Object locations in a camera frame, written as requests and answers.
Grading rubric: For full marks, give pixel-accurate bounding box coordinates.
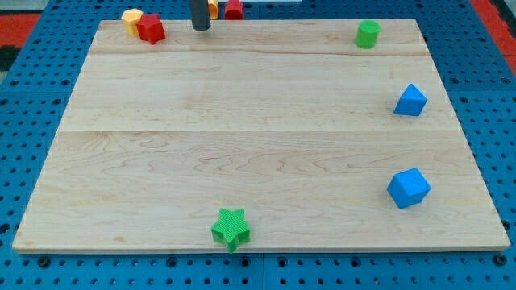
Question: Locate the red block at top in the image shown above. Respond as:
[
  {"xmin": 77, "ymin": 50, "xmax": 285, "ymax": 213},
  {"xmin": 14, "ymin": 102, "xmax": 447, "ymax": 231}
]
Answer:
[{"xmin": 224, "ymin": 0, "xmax": 244, "ymax": 20}]

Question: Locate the yellow block behind rod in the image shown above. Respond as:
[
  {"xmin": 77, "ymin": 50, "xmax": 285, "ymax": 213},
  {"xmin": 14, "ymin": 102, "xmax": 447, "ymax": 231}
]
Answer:
[{"xmin": 207, "ymin": 0, "xmax": 219, "ymax": 20}]

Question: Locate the red star block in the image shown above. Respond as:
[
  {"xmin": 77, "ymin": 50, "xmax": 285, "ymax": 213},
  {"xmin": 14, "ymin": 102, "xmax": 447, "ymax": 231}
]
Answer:
[{"xmin": 136, "ymin": 14, "xmax": 166, "ymax": 45}]

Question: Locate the yellow hexagon block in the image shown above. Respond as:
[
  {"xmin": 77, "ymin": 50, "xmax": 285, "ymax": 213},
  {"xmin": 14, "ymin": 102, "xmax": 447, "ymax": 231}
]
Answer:
[{"xmin": 121, "ymin": 8, "xmax": 144, "ymax": 37}]

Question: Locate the blue triangular block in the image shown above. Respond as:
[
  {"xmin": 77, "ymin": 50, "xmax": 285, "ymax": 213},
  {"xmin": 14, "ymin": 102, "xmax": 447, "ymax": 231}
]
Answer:
[{"xmin": 393, "ymin": 84, "xmax": 428, "ymax": 117}]

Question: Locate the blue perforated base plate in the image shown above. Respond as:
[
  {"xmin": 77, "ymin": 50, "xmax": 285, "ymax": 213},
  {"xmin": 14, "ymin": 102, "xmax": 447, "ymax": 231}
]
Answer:
[{"xmin": 1, "ymin": 1, "xmax": 515, "ymax": 289}]

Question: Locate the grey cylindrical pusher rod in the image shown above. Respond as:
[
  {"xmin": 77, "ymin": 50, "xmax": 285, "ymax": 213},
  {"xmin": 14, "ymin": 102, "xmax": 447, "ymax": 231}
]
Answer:
[{"xmin": 189, "ymin": 0, "xmax": 211, "ymax": 31}]

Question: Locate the green star block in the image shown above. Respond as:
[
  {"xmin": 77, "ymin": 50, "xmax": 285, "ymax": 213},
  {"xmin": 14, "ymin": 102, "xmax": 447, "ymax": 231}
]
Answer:
[{"xmin": 210, "ymin": 208, "xmax": 251, "ymax": 253}]

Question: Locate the blue cube block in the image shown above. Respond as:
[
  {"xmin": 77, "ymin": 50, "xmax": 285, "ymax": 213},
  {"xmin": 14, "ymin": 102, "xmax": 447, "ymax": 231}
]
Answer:
[{"xmin": 387, "ymin": 168, "xmax": 431, "ymax": 209}]

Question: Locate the green cylinder block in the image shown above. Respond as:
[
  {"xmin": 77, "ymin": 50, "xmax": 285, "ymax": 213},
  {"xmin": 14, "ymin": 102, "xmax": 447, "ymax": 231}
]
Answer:
[{"xmin": 355, "ymin": 19, "xmax": 381, "ymax": 49}]

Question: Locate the wooden board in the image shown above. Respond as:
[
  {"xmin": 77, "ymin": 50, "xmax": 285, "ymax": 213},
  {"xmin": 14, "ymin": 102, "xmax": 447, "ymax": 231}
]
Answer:
[{"xmin": 12, "ymin": 19, "xmax": 510, "ymax": 254}]

